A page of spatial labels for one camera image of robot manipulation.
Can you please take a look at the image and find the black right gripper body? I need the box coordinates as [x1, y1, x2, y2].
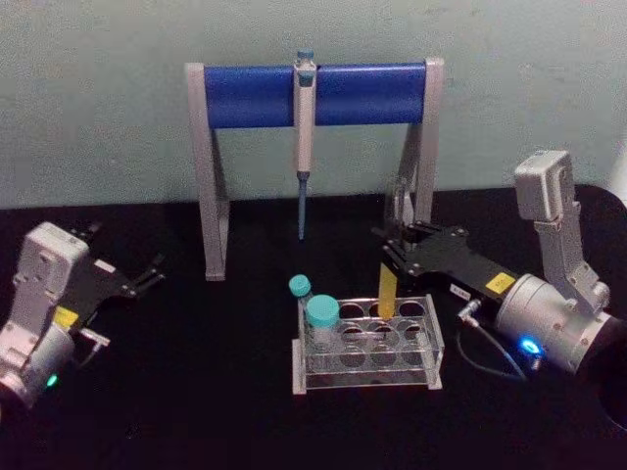
[410, 228, 516, 306]

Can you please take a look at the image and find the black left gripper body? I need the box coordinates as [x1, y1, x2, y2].
[57, 253, 139, 335]

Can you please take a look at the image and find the yellow tube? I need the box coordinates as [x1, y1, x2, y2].
[377, 261, 397, 322]

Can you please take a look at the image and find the large teal capped tube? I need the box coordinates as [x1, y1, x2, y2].
[305, 294, 341, 354]

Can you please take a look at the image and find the small teal capped tube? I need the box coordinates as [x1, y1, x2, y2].
[288, 274, 314, 319]

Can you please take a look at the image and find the clear acrylic tube rack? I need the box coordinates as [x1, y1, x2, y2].
[292, 293, 446, 396]

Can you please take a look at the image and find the white pipette with blue tip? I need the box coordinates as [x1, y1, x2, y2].
[292, 48, 317, 242]

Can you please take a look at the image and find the black table cloth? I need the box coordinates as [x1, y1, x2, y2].
[0, 183, 627, 470]

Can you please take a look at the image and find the grey stand with blue bar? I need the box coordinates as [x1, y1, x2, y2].
[184, 57, 446, 283]

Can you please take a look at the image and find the dark cable with silver plug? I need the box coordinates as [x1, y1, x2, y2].
[75, 326, 112, 369]
[455, 300, 531, 384]

